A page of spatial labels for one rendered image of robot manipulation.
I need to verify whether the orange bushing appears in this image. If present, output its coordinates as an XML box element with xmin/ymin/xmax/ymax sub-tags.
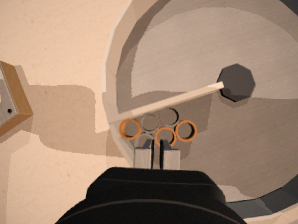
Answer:
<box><xmin>119</xmin><ymin>119</ymin><xmax>142</xmax><ymax>140</ymax></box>
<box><xmin>155</xmin><ymin>127</ymin><xmax>177</xmax><ymax>147</ymax></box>

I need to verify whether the orange metal ring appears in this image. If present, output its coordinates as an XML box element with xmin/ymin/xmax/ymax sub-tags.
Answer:
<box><xmin>174</xmin><ymin>120</ymin><xmax>197</xmax><ymax>142</ymax></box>

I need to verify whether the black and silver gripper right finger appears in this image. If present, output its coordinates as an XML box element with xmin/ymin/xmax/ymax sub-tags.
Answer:
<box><xmin>160</xmin><ymin>140</ymin><xmax>180</xmax><ymax>170</ymax></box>

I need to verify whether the grey metal ring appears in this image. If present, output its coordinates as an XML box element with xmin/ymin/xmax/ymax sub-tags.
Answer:
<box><xmin>134</xmin><ymin>132</ymin><xmax>156</xmax><ymax>149</ymax></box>
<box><xmin>159</xmin><ymin>106</ymin><xmax>181</xmax><ymax>127</ymax></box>
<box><xmin>139</xmin><ymin>112</ymin><xmax>161</xmax><ymax>134</ymax></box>

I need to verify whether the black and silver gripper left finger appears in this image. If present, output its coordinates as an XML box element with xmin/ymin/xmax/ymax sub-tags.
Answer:
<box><xmin>134</xmin><ymin>139</ymin><xmax>154</xmax><ymax>169</ymax></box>

